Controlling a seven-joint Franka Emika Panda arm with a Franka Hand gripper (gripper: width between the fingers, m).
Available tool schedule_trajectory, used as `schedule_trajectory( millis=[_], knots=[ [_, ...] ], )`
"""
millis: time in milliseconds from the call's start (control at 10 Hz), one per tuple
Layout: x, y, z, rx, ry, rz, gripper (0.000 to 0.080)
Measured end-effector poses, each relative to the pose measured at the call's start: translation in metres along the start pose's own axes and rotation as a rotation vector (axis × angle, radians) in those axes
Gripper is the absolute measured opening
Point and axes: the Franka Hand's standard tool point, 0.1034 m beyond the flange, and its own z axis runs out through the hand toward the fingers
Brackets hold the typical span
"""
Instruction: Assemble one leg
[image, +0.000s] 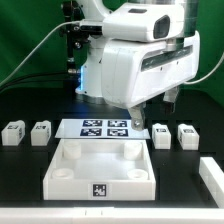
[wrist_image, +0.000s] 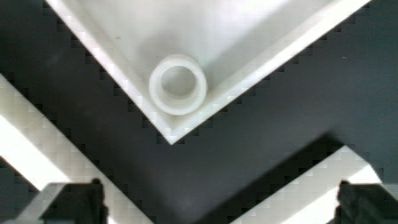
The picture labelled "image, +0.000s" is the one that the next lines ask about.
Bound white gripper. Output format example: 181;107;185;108
101;32;200;130

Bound white square table top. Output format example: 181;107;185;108
43;139;156;201

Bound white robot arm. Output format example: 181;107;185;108
76;0;200;130

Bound white marker board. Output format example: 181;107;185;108
55;119;150;139

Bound white right fence block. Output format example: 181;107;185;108
199;157;224;209

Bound grey right cable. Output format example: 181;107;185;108
185;52;224;85

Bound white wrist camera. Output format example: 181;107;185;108
102;3;184;42

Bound silver background camera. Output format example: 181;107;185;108
80;20;102;35

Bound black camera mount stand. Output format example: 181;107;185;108
60;0;88;75

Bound black cables on table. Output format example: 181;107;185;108
0;71;80;94

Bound white front fence rail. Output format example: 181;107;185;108
0;208;224;224

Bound grey camera cable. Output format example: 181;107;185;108
0;20;81;88

